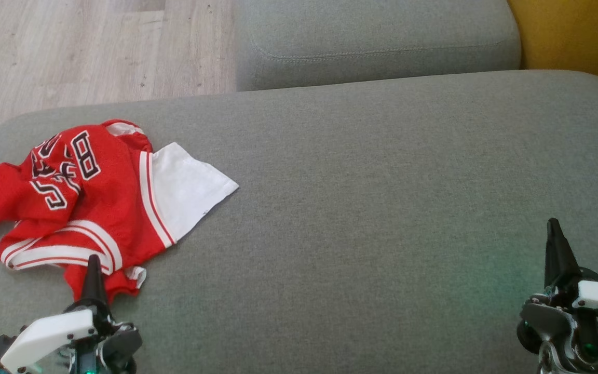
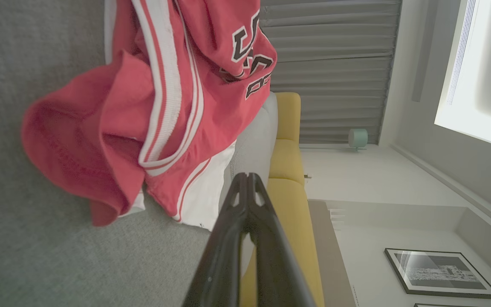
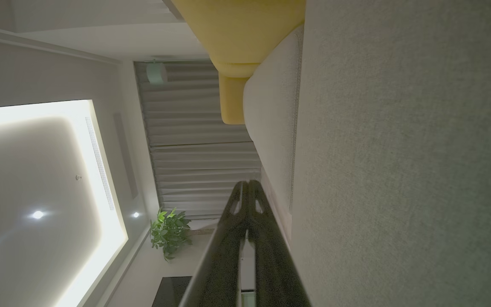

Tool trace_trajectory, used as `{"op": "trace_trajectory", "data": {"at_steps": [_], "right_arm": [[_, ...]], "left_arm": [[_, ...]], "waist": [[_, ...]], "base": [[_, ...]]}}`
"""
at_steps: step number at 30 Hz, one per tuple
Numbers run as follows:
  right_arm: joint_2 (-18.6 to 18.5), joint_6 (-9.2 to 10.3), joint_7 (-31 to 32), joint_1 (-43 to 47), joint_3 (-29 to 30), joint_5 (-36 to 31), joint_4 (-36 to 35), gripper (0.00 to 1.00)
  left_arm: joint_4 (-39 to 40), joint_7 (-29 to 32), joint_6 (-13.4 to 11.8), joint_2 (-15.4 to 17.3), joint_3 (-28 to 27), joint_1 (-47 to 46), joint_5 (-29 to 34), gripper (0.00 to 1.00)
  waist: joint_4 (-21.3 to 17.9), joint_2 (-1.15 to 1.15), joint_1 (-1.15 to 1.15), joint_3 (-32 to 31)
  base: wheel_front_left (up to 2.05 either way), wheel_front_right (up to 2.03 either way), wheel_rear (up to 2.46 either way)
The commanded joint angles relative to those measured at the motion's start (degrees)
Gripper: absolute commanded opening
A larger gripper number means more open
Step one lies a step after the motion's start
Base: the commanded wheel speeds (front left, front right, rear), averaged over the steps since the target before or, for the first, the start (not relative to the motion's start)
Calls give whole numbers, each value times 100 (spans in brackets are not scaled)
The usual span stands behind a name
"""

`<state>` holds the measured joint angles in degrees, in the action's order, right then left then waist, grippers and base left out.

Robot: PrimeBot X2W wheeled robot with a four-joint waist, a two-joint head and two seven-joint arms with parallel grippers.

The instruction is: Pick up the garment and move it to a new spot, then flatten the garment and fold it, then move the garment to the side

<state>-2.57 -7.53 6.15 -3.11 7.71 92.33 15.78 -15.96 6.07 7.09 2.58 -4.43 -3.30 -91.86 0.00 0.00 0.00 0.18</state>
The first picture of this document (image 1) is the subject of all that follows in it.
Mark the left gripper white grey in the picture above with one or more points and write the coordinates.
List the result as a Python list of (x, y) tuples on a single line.
[(44, 335)]

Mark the red shorts white trim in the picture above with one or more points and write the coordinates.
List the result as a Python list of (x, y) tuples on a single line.
[(120, 283)]

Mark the red basketball jersey white sleeves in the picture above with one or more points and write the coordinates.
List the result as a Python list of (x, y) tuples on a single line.
[(117, 208)]

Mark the large grey sofa seat cushion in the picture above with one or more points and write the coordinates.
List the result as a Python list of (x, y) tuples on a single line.
[(361, 208)]

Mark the yellow sofa backrest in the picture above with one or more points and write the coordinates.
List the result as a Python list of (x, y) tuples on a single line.
[(579, 31)]

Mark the small grey sofa seat cushion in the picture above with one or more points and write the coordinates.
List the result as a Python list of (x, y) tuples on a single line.
[(371, 36)]

